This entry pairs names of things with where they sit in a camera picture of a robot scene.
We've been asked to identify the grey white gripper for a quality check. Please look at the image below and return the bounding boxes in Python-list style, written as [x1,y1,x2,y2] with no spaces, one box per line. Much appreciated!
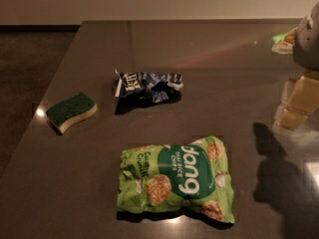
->
[275,2,319,130]

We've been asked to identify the blue chip bag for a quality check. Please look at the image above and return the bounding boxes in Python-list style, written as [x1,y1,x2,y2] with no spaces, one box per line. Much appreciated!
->
[115,71,183,105]

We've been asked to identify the orange white snack bag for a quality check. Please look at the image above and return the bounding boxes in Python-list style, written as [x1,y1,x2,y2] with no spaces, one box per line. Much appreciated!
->
[271,27,298,55]

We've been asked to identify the green rice chips bag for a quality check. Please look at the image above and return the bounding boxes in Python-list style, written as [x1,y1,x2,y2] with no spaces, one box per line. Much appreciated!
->
[117,136,234,224]

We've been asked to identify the green and yellow sponge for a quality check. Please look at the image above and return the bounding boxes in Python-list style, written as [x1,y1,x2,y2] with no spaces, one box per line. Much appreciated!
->
[46,93,98,134]

